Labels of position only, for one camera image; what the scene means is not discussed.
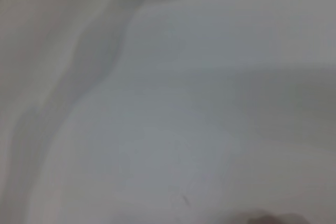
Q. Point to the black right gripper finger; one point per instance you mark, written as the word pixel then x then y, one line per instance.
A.
pixel 265 220

